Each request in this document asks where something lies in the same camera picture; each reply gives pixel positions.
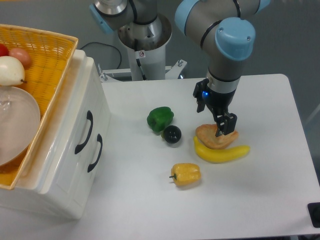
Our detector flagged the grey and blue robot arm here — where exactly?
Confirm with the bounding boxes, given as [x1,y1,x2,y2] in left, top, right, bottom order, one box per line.
[89,0,269,136]

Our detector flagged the black round ball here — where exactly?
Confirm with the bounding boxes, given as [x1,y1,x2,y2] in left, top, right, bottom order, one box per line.
[161,125,182,144]

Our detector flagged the white pear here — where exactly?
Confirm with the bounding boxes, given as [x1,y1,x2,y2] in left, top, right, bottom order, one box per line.
[0,56,27,86]

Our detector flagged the green bell pepper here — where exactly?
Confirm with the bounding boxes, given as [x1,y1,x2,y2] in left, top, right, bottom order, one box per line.
[146,106,174,133]

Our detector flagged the yellow woven basket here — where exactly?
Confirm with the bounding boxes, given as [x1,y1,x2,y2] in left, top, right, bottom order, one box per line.
[0,24,78,190]

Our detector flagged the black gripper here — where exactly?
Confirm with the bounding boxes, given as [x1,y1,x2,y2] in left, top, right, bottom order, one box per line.
[193,78,238,137]

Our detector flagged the yellow bell pepper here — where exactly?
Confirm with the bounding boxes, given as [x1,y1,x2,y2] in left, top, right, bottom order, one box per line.
[169,163,202,186]

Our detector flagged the yellow banana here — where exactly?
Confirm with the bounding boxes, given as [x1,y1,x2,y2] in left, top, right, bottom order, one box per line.
[193,136,251,164]

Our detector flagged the black cable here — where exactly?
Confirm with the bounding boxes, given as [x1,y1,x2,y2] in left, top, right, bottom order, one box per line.
[79,41,123,71]

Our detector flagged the white drawer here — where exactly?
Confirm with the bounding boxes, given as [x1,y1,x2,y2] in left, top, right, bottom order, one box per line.
[14,56,112,195]
[39,129,111,220]

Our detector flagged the red tomato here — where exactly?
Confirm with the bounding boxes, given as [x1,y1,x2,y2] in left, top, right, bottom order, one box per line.
[0,43,9,57]

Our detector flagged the black corner device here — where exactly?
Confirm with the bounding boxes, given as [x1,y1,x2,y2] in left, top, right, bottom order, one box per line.
[307,202,320,228]

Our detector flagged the white drawer cabinet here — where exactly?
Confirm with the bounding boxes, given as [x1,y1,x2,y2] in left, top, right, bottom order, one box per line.
[0,50,111,219]

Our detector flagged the brown bread slice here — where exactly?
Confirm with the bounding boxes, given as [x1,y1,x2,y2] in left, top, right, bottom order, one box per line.
[195,124,239,150]

